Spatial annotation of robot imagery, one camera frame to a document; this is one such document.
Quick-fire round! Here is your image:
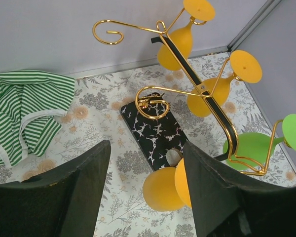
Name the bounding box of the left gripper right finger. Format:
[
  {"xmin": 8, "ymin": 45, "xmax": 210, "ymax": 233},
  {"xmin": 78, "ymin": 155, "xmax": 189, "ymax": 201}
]
[{"xmin": 183, "ymin": 142, "xmax": 296, "ymax": 237}]

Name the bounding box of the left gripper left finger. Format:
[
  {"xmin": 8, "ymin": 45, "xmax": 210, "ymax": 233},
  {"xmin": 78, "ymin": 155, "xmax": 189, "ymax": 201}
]
[{"xmin": 0, "ymin": 140, "xmax": 111, "ymax": 237}]

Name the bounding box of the green wine glass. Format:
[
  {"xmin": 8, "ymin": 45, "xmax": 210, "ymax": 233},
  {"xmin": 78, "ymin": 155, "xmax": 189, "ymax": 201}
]
[{"xmin": 226, "ymin": 114, "xmax": 296, "ymax": 176}]

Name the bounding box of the orange plastic cup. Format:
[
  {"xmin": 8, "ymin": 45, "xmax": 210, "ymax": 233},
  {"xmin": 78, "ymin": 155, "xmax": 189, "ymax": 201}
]
[{"xmin": 143, "ymin": 159, "xmax": 192, "ymax": 212}]

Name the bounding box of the gold wine glass rack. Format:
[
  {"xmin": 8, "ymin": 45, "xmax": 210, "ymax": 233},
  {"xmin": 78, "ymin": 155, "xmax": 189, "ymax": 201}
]
[{"xmin": 92, "ymin": 7, "xmax": 284, "ymax": 176}]

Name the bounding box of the orange wine glass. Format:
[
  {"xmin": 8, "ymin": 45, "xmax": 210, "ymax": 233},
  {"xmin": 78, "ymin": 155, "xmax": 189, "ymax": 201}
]
[
  {"xmin": 157, "ymin": 0, "xmax": 216, "ymax": 71},
  {"xmin": 186, "ymin": 50, "xmax": 262, "ymax": 118}
]

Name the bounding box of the floral tablecloth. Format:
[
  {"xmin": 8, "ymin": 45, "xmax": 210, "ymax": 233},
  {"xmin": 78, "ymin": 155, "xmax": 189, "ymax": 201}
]
[{"xmin": 0, "ymin": 53, "xmax": 296, "ymax": 237}]

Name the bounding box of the green striped cloth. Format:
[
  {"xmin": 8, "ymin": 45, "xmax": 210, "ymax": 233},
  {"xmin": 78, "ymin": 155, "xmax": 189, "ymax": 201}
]
[{"xmin": 0, "ymin": 70, "xmax": 75, "ymax": 168}]

